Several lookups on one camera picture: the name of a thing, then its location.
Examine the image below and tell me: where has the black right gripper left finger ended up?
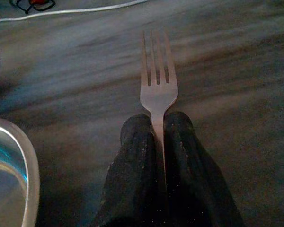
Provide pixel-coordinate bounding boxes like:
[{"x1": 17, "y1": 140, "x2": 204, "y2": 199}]
[{"x1": 92, "y1": 113, "x2": 168, "y2": 227}]

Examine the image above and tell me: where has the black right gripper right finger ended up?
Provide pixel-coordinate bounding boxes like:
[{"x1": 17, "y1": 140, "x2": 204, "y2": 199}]
[{"x1": 163, "y1": 111, "x2": 246, "y2": 227}]

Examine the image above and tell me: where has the silver metal fork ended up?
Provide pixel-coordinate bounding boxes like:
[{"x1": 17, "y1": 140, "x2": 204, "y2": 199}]
[{"x1": 140, "y1": 30, "x2": 179, "y2": 187}]

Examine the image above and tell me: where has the round metal plate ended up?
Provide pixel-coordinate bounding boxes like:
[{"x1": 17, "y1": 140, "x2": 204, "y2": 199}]
[{"x1": 0, "y1": 116, "x2": 40, "y2": 227}]

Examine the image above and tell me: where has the white cable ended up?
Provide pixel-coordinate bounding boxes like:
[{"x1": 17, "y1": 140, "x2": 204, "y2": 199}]
[{"x1": 0, "y1": 0, "x2": 150, "y2": 24}]

